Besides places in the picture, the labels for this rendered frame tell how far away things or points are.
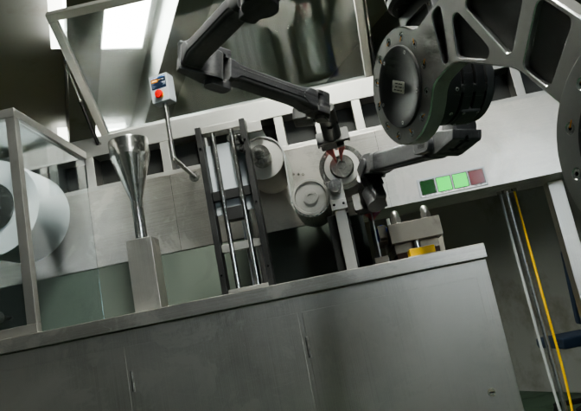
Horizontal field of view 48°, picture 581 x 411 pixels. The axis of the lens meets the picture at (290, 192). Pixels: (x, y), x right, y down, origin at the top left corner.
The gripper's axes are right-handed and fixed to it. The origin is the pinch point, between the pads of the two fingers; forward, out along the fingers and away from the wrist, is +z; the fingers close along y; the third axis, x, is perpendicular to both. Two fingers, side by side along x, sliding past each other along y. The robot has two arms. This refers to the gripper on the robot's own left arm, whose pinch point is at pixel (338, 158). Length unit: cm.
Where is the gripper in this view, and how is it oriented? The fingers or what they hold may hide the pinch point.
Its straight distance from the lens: 209.2
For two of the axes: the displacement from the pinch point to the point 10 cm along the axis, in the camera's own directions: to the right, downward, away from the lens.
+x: -0.8, -6.2, 7.8
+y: 9.6, -2.5, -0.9
